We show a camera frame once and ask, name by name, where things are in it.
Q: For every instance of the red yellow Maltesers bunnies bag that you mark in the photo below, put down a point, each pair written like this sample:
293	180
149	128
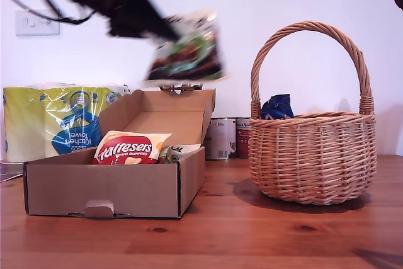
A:
126	152

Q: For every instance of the red tin can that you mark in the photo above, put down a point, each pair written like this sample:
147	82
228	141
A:
244	140

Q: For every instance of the white tin can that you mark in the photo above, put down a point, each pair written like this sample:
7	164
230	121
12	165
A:
220	140

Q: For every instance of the white wall switch plate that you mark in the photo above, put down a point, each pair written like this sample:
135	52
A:
28	28

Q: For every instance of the blue chocolate orange egg bag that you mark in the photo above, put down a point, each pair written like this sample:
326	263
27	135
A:
278	106

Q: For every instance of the kitchen towel roll pack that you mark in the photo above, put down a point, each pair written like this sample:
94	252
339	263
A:
28	117

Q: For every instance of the white green-print egg bag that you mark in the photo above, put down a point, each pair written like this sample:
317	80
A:
189	51
176	152

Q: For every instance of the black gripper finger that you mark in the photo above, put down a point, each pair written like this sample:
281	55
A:
154	20

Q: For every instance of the brown cardboard box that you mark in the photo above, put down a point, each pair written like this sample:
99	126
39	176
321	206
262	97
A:
94	187

